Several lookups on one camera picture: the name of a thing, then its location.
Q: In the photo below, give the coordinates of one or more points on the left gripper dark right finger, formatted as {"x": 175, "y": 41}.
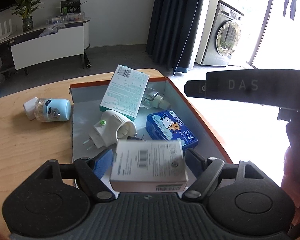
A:
{"x": 195, "y": 162}

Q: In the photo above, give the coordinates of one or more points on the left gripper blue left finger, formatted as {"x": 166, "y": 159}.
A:
{"x": 102, "y": 162}

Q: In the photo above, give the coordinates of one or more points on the white power adapter box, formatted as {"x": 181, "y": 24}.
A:
{"x": 153, "y": 166}

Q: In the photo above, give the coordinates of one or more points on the white mosquito plug green button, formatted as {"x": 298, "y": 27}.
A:
{"x": 109, "y": 129}

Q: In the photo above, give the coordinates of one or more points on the blue tissue pack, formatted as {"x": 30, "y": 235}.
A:
{"x": 166, "y": 125}

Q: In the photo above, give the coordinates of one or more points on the teal adhesive bandage box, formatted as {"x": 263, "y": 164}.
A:
{"x": 125, "y": 92}

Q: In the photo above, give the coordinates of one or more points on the blue toothpick jar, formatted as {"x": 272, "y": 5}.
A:
{"x": 52, "y": 110}

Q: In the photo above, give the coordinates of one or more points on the clear liquid refill bottle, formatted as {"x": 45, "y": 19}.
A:
{"x": 152, "y": 99}

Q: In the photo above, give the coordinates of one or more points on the black usb charger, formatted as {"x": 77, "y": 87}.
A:
{"x": 134, "y": 138}

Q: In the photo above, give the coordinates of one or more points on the person right hand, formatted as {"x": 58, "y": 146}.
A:
{"x": 291, "y": 182}

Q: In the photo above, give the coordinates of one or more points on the silver washing machine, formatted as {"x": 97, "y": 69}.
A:
{"x": 220, "y": 36}

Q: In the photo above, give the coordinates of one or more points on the small white cube charger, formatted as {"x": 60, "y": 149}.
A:
{"x": 29, "y": 108}

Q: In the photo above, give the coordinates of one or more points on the black roll on floor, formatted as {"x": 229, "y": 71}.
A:
{"x": 87, "y": 62}

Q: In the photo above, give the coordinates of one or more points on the white tv cabinet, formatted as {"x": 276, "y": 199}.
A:
{"x": 24, "y": 49}

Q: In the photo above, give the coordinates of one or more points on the dark blue curtain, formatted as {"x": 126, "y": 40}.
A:
{"x": 172, "y": 33}

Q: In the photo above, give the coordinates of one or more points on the black green display box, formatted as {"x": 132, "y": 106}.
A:
{"x": 70, "y": 6}

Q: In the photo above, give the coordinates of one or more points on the white wifi router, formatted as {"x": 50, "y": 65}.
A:
{"x": 6, "y": 31}

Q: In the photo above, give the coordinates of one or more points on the potted plant in vase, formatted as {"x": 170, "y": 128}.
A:
{"x": 24, "y": 9}

